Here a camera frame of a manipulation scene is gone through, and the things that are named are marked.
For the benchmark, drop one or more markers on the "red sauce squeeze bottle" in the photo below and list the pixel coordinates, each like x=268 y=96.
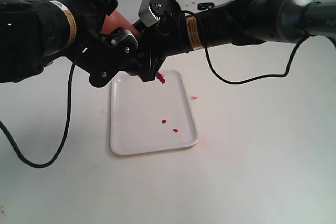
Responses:
x=121 y=49

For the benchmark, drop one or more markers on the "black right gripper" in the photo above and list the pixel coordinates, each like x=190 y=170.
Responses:
x=162 y=27

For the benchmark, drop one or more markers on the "white rectangular plastic tray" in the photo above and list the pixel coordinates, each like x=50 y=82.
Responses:
x=137 y=111

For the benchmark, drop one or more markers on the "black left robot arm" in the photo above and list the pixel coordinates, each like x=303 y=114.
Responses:
x=36 y=32

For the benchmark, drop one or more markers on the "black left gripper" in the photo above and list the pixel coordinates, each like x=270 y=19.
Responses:
x=85 y=50

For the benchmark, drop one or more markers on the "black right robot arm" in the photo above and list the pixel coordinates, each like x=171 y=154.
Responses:
x=254 y=22

